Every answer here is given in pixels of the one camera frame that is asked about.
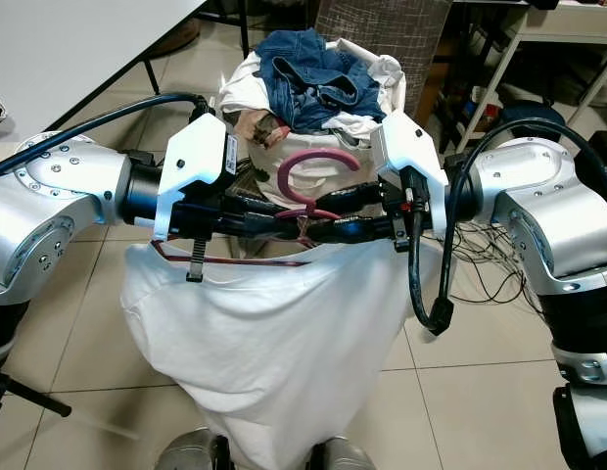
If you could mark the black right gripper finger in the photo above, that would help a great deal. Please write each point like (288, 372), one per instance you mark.
(362, 194)
(352, 231)

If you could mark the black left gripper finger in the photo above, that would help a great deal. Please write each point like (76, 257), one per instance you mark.
(259, 203)
(259, 231)

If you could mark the red plastic hanger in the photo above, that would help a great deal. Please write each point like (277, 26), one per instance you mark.
(308, 157)

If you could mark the white t-shirt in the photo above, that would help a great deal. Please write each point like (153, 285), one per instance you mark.
(264, 343)

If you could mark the white fabric laundry basket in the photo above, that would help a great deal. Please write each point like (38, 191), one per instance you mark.
(352, 147)

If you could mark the white crumpled garment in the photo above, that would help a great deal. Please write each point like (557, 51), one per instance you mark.
(387, 83)

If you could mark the blue denim jeans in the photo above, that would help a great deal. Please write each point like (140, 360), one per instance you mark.
(313, 78)

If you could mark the dark blue round stool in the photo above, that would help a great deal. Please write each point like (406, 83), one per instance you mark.
(534, 116)

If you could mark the grey checked fabric chair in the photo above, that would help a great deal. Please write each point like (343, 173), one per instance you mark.
(392, 29)

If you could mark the grey robot right leg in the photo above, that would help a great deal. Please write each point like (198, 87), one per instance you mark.
(348, 457)

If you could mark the grey robot leg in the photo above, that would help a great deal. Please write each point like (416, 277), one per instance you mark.
(191, 452)
(348, 457)

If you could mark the grey robot left leg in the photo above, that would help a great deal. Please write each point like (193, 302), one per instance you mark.
(191, 452)

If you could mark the white metal shelf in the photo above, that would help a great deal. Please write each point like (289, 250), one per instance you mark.
(538, 22)

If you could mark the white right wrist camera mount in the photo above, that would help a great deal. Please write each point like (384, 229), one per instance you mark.
(406, 147)

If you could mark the white table black frame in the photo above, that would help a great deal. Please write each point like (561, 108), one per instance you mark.
(69, 49)

